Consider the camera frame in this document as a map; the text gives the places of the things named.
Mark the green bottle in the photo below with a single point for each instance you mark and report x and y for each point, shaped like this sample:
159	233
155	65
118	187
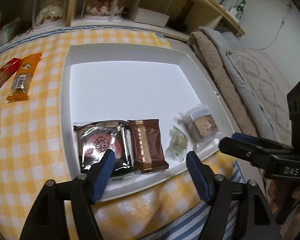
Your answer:
240	10

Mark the white shallow cardboard box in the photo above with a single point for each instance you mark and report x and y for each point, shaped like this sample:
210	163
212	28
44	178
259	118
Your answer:
116	81

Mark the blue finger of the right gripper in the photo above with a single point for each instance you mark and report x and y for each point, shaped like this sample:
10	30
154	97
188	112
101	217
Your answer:
256	154
247	138

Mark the cream dress doll in case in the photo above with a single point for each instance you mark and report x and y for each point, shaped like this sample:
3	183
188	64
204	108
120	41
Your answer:
48	13

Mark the cream embroidered pillow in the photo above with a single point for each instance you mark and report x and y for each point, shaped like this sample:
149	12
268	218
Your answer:
270	88

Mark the beige folded blanket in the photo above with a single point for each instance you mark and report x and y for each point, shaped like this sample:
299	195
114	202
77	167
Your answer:
209	55

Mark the white storage box on shelf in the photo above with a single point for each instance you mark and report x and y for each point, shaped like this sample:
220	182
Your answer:
140	15

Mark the clear wrapped beige pastry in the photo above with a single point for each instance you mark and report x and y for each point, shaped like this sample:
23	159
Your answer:
200	124

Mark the red cracker pack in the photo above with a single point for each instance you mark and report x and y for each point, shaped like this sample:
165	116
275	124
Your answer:
8	69

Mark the wooden headboard shelf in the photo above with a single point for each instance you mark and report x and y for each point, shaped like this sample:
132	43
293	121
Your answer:
186	16

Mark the orange snack bar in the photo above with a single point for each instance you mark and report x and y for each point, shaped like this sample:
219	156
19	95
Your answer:
21	83

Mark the red dress doll in case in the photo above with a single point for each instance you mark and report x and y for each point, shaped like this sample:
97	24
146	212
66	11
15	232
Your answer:
103	10

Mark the brown wrapped snack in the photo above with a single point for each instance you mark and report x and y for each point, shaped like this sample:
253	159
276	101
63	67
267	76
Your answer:
146	144

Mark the green white wrapped candy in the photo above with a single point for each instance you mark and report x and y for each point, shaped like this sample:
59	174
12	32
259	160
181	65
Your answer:
177	148

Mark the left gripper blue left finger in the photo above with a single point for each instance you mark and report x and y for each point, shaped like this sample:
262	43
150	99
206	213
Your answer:
99	175

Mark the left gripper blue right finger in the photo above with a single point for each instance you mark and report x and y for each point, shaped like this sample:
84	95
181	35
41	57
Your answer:
202	177

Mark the yellow checkered tablecloth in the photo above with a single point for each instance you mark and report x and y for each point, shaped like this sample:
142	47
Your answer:
88	75

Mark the dark red mooncake pack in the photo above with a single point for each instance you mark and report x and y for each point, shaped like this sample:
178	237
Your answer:
95	138

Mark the person's right hand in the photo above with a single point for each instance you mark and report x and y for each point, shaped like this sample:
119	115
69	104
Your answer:
291	228

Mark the light blue folded blanket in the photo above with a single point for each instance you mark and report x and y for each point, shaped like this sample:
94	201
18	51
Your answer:
227	44

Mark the white tissue pack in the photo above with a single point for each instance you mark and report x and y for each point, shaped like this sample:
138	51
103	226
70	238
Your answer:
15	28

